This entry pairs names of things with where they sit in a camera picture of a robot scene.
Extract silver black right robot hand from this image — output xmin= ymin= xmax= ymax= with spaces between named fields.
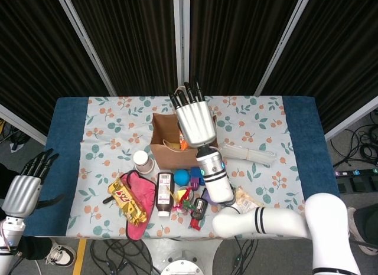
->
xmin=168 ymin=78 xmax=217 ymax=148

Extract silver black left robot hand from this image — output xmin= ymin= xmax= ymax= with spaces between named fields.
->
xmin=2 ymin=149 xmax=66 ymax=218

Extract bundle of clear straws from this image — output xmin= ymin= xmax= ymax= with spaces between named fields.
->
xmin=220 ymin=143 xmax=278 ymax=169

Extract purple foam cube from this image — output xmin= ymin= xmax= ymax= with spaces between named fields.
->
xmin=201 ymin=186 xmax=214 ymax=204

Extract beige food package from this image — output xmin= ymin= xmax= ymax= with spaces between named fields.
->
xmin=234 ymin=185 xmax=266 ymax=213

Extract brown paper bag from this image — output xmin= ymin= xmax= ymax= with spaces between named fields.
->
xmin=149 ymin=86 xmax=221 ymax=169

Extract blue toy block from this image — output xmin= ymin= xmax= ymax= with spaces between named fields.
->
xmin=190 ymin=166 xmax=205 ymax=186

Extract blue ball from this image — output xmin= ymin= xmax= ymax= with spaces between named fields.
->
xmin=173 ymin=169 xmax=191 ymax=186

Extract black trouser leg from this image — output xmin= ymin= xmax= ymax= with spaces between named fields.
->
xmin=0 ymin=162 xmax=54 ymax=260

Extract white paper cup stack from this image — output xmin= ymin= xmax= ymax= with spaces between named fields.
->
xmin=132 ymin=150 xmax=156 ymax=174

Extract white sneaker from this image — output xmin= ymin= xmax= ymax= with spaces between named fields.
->
xmin=45 ymin=242 xmax=77 ymax=267

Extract colourful feather shuttlecock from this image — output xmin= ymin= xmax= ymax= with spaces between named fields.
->
xmin=168 ymin=185 xmax=195 ymax=213

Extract brown bottle white cap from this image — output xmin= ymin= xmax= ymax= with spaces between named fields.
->
xmin=155 ymin=172 xmax=175 ymax=217

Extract floral tablecloth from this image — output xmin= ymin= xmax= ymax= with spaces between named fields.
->
xmin=66 ymin=95 xmax=312 ymax=240

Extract pink towel black trim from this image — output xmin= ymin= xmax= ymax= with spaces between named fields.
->
xmin=102 ymin=169 xmax=157 ymax=242

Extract black bottle red cap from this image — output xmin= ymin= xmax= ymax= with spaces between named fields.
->
xmin=188 ymin=197 xmax=210 ymax=230

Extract yellow floor tape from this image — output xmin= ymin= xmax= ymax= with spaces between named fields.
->
xmin=72 ymin=238 xmax=88 ymax=275

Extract blue table cover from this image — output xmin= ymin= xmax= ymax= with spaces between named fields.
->
xmin=21 ymin=96 xmax=351 ymax=238

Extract black pleated partition panel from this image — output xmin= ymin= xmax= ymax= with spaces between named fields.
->
xmin=181 ymin=0 xmax=314 ymax=96
xmin=0 ymin=0 xmax=118 ymax=145
xmin=54 ymin=0 xmax=183 ymax=96
xmin=253 ymin=0 xmax=378 ymax=142

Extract gold foil snack package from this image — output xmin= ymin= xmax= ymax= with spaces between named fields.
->
xmin=107 ymin=178 xmax=148 ymax=227

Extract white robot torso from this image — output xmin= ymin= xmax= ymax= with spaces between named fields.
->
xmin=141 ymin=238 xmax=225 ymax=275

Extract black power strip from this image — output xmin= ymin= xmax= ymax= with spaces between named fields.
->
xmin=334 ymin=168 xmax=378 ymax=178

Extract grey sneaker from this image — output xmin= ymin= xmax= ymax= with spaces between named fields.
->
xmin=346 ymin=206 xmax=378 ymax=256

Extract dark trouser leg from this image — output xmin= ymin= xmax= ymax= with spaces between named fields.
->
xmin=353 ymin=202 xmax=378 ymax=249

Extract black floor cables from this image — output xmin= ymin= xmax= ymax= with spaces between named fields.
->
xmin=90 ymin=239 xmax=154 ymax=275
xmin=0 ymin=118 xmax=30 ymax=153
xmin=330 ymin=109 xmax=378 ymax=166
xmin=230 ymin=238 xmax=260 ymax=275

